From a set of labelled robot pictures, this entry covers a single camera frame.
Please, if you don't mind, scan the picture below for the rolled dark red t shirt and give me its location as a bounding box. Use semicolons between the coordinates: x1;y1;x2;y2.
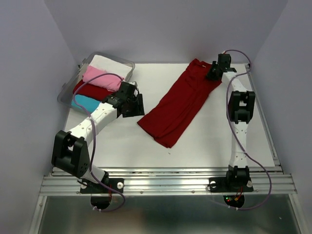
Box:
72;80;113;101

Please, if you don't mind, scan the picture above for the clear plastic storage bin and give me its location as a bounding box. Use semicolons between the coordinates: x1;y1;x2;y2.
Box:
57;52;136;112

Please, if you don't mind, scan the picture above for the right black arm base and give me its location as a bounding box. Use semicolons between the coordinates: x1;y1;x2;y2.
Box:
207;166;254;193

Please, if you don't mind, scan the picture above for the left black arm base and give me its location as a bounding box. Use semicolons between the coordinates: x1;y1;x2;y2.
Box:
77;178;124;194

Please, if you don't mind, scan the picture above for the rolled cyan t shirt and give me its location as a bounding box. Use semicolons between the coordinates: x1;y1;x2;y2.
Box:
75;95;100;113

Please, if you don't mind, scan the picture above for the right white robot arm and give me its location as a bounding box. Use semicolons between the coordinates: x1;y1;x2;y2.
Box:
206;51;255;193

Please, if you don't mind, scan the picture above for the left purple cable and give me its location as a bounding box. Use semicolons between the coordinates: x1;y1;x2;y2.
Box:
72;72;126;212

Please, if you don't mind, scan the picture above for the rolled white t shirt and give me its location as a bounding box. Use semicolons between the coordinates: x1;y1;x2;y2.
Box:
89;55;133;78

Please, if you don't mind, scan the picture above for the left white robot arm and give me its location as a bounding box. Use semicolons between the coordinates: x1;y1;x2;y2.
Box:
51;82;145;192

